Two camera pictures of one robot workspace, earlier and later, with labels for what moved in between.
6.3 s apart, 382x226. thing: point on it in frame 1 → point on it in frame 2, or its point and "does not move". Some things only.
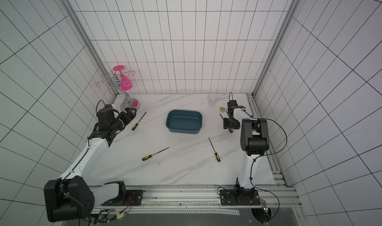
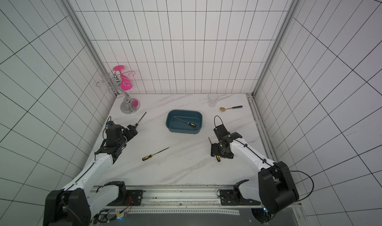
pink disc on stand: x=118 y=68 does not move
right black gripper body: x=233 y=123 → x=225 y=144
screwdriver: x=216 y=154 does not move
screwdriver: x=151 y=155 does not move
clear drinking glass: x=212 y=98 does not move
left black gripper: x=128 y=119 → x=132 y=129
